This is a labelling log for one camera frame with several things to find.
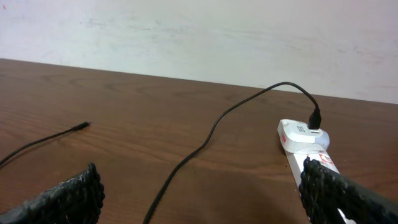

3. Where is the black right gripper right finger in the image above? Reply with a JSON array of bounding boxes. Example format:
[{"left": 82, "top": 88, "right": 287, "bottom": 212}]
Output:
[{"left": 298, "top": 158, "right": 397, "bottom": 224}]

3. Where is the white power strip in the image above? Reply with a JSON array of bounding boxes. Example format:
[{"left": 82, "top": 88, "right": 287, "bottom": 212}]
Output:
[{"left": 277, "top": 119, "right": 357, "bottom": 224}]

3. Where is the black USB charging cable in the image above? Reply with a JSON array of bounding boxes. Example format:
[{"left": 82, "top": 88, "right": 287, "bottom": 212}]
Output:
[{"left": 0, "top": 82, "right": 322, "bottom": 224}]

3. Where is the white USB charger adapter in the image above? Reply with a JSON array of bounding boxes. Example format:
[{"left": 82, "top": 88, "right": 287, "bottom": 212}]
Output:
[{"left": 277, "top": 119, "right": 330, "bottom": 154}]

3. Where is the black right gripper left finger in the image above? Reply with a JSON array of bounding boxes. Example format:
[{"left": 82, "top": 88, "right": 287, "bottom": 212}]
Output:
[{"left": 1, "top": 163, "right": 105, "bottom": 224}]

